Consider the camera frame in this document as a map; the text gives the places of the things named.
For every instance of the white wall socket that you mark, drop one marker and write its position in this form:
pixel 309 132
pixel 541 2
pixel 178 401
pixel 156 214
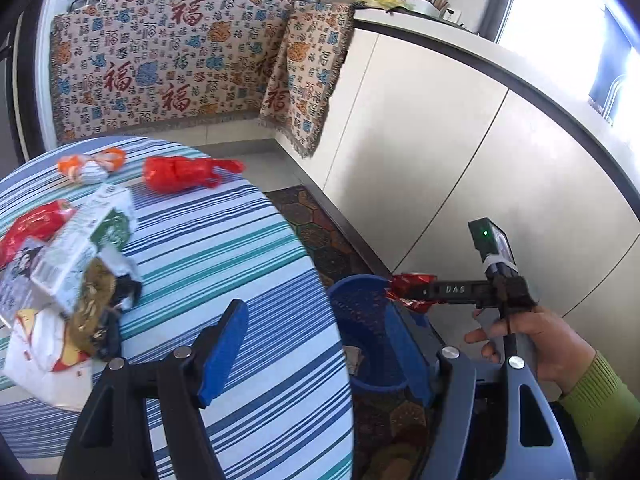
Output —
pixel 454 16

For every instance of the red snack packet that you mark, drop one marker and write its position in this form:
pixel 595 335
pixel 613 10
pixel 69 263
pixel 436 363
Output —
pixel 30 230

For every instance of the red plastic bag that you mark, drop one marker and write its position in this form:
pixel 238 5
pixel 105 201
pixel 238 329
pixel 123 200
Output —
pixel 175 175

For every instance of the black silver crumpled wrapper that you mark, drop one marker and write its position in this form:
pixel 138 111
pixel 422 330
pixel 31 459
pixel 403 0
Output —
pixel 125 280

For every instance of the window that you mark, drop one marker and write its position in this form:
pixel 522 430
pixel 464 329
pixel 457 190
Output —
pixel 560 25

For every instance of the white packet with dark print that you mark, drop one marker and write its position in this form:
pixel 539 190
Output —
pixel 17 280

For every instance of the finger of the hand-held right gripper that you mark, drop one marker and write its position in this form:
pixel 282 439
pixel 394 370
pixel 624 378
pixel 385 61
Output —
pixel 419 291

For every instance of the person's right hand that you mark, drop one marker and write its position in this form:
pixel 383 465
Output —
pixel 545 340

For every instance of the blue plastic basket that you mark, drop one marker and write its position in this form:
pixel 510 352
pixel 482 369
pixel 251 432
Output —
pixel 360 310

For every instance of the chrome faucet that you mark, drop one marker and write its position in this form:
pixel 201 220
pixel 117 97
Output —
pixel 612 97

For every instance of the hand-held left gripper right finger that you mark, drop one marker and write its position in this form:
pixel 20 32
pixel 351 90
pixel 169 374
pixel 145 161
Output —
pixel 406 355

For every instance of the orange white crumpled wrapper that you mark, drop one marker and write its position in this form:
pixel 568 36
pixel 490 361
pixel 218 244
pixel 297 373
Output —
pixel 90 170

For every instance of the printed patterned blanket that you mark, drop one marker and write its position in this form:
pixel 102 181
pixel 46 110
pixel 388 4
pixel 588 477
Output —
pixel 165 60

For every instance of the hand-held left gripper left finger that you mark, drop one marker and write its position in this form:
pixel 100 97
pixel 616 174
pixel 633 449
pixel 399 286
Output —
pixel 225 350

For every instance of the shiny red candy wrapper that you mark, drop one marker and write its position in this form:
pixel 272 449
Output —
pixel 400 287

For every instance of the black door frame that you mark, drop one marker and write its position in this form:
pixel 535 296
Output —
pixel 24 110

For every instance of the white red paper bag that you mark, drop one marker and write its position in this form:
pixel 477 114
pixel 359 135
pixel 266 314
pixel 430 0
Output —
pixel 40 360

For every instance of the white green milk carton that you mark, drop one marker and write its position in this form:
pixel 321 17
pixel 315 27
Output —
pixel 75 245

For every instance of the white kitchen cabinet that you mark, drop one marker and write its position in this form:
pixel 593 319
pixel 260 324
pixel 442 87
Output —
pixel 425 135

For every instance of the person's right forearm green sleeve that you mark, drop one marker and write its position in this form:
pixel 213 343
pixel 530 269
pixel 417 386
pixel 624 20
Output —
pixel 600 400

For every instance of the striped blue green tablecloth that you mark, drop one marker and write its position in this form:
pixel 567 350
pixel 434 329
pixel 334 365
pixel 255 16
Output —
pixel 225 260

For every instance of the brown crumpled wrapper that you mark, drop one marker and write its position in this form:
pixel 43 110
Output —
pixel 92 300

